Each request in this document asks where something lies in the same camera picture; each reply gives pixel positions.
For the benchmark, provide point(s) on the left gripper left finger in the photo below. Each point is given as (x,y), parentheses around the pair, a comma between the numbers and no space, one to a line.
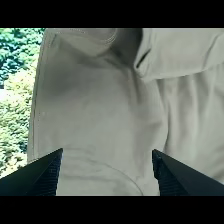
(36,178)

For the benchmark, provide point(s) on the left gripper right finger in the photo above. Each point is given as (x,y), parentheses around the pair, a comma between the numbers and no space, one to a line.
(180,180)

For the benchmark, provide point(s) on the brown pants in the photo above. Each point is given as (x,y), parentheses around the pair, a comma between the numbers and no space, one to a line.
(110,110)

